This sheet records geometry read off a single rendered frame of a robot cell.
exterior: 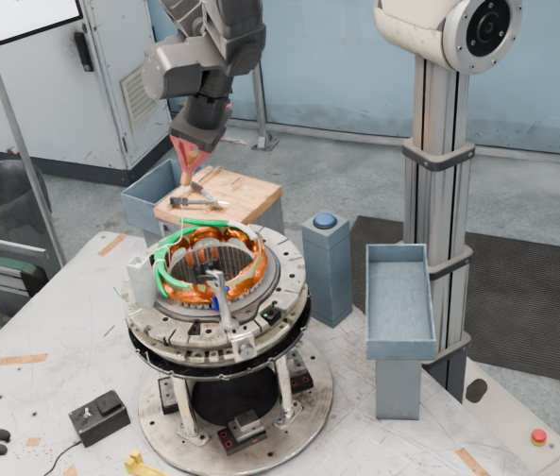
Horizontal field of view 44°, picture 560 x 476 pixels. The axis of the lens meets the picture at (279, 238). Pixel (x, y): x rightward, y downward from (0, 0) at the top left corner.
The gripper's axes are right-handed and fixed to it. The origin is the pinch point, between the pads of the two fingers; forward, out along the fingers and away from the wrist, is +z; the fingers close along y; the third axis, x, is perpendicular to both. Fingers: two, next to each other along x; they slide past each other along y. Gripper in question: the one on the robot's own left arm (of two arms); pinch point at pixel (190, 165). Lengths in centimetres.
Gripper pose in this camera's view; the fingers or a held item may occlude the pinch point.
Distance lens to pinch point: 108.1
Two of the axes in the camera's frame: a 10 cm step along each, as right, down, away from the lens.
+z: -2.8, 6.9, 6.7
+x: 9.2, 3.9, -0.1
